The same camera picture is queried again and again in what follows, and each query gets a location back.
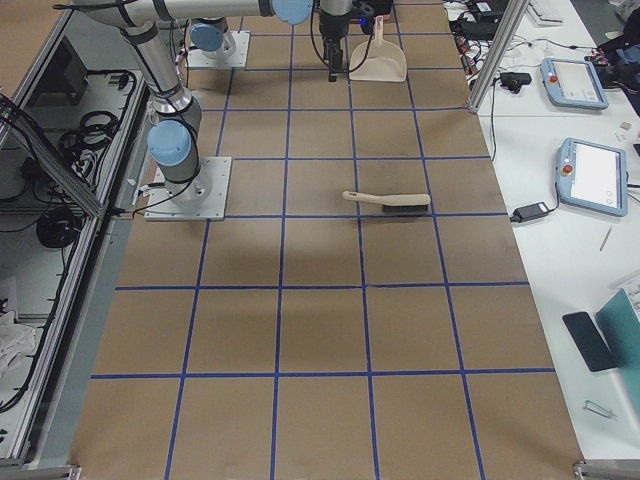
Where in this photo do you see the black power brick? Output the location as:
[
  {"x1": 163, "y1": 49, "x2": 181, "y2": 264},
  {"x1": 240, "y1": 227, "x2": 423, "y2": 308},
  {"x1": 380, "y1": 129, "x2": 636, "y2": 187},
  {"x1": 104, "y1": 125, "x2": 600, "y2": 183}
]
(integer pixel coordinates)
[{"x1": 510, "y1": 202, "x2": 551, "y2": 224}]

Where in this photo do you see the black smartphone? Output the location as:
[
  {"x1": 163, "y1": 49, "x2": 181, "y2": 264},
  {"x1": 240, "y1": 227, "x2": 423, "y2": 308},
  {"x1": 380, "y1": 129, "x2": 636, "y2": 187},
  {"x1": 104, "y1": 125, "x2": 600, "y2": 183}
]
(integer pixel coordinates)
[{"x1": 562, "y1": 311, "x2": 617, "y2": 372}]

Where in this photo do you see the beige hand brush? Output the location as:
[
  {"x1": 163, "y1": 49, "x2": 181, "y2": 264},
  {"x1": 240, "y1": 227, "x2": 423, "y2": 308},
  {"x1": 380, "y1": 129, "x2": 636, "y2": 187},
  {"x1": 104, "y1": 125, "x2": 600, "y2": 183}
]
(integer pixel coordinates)
[{"x1": 342, "y1": 191, "x2": 431, "y2": 213}]

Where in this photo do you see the white crumpled cloth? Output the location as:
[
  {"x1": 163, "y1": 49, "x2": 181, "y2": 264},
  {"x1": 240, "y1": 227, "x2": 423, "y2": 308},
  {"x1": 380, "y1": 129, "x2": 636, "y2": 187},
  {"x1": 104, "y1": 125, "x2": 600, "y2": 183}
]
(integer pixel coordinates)
[{"x1": 0, "y1": 277, "x2": 39, "y2": 386}]

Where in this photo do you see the upper teach pendant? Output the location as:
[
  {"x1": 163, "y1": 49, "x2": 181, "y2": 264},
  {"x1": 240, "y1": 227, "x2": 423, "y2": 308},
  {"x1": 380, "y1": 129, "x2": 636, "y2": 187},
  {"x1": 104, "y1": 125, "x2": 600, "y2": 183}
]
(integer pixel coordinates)
[{"x1": 540, "y1": 58, "x2": 609, "y2": 110}]

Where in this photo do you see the teach pendant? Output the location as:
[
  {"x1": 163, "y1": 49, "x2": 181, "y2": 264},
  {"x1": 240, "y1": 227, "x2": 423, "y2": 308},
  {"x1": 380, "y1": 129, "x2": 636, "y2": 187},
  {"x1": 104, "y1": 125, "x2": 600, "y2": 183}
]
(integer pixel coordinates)
[
  {"x1": 555, "y1": 138, "x2": 628, "y2": 217},
  {"x1": 540, "y1": 58, "x2": 609, "y2": 110}
]

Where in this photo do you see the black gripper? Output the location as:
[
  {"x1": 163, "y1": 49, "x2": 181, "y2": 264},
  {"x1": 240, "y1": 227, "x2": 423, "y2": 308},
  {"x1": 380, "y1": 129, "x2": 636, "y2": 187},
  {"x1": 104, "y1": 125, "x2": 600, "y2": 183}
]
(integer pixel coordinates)
[{"x1": 319, "y1": 0, "x2": 354, "y2": 83}]

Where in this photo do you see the aluminium frame post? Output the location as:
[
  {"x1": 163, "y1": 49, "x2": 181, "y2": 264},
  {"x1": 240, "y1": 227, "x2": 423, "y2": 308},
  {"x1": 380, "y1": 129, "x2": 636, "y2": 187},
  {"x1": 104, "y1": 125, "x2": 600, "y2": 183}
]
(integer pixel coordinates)
[{"x1": 468, "y1": 0, "x2": 529, "y2": 114}]

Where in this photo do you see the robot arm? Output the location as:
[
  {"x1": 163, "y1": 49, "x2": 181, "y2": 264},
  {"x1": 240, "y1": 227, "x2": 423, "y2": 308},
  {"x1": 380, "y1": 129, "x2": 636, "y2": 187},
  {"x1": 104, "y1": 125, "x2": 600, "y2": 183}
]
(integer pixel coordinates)
[
  {"x1": 190, "y1": 16, "x2": 236, "y2": 58},
  {"x1": 54, "y1": 0, "x2": 371, "y2": 130}
]

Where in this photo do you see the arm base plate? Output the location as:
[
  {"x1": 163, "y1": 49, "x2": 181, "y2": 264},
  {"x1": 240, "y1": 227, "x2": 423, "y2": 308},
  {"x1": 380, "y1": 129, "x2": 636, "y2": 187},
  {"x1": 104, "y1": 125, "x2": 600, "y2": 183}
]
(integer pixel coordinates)
[
  {"x1": 187, "y1": 28, "x2": 250, "y2": 70},
  {"x1": 143, "y1": 157, "x2": 232, "y2": 221}
]

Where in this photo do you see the beige plastic dustpan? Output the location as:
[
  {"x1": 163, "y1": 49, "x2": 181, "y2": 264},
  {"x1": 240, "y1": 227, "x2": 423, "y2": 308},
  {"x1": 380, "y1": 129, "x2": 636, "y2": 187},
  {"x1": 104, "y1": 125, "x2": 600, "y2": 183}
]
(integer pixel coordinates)
[{"x1": 348, "y1": 16, "x2": 407, "y2": 83}]

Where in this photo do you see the lower teach pendant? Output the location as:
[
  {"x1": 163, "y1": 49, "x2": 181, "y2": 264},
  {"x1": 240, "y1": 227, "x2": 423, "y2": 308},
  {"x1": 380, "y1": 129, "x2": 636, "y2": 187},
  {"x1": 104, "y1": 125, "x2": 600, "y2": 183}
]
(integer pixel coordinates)
[{"x1": 555, "y1": 138, "x2": 628, "y2": 217}]

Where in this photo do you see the teal notebook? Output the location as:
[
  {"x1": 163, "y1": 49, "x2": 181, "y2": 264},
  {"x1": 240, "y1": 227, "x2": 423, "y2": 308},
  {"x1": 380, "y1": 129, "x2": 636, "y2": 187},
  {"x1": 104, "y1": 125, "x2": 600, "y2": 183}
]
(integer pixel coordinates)
[{"x1": 596, "y1": 289, "x2": 639, "y2": 414}]

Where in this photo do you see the metal clip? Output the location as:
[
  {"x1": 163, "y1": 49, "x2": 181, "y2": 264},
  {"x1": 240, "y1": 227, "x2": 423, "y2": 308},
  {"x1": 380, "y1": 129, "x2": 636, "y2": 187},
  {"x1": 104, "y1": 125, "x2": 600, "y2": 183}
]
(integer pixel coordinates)
[{"x1": 583, "y1": 399, "x2": 617, "y2": 420}]

